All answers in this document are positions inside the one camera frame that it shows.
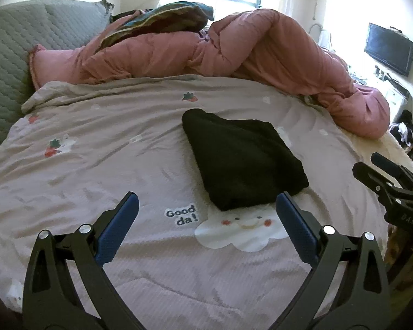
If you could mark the pink ruffled pillow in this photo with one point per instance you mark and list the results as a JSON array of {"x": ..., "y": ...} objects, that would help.
[{"x": 55, "y": 65}]

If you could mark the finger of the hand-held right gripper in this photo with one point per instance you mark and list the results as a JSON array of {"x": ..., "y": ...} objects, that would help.
[
  {"x": 392, "y": 168},
  {"x": 371, "y": 177}
]

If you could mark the pink comforter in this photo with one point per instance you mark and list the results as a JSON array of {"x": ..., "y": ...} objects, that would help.
[{"x": 261, "y": 48}]

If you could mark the dark striped pillow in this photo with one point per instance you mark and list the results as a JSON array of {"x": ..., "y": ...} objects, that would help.
[{"x": 172, "y": 19}]

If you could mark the black sweater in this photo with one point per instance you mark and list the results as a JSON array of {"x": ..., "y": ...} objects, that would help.
[{"x": 241, "y": 158}]

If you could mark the printed lilac bedsheet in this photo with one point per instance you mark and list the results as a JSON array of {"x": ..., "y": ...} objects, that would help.
[{"x": 106, "y": 151}]

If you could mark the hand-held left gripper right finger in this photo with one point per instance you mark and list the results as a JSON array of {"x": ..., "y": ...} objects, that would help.
[{"x": 296, "y": 225}]

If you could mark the green quilted cushion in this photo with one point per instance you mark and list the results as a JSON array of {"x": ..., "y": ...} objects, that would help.
[{"x": 13, "y": 48}]

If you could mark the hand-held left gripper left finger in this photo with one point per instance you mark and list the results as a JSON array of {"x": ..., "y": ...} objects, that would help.
[{"x": 118, "y": 225}]

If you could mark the pile of clothes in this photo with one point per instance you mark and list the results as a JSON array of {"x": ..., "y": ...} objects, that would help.
[{"x": 408, "y": 130}]

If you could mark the wall television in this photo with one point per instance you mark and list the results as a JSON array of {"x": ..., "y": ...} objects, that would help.
[{"x": 389, "y": 48}]

